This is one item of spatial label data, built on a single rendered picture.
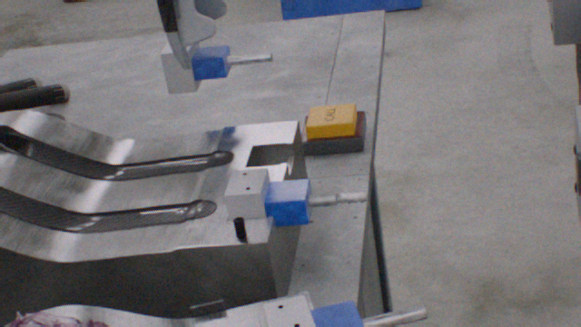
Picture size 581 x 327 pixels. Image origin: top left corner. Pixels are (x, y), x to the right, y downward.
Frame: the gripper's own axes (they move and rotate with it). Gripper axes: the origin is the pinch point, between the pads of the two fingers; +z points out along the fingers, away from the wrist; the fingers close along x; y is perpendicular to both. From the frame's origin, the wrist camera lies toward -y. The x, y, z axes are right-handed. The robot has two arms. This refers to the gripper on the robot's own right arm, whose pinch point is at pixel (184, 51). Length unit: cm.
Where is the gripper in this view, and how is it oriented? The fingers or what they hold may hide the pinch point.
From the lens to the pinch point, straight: 121.3
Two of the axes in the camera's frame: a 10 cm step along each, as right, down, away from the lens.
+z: 1.5, 8.8, 4.5
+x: 1.2, -4.6, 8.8
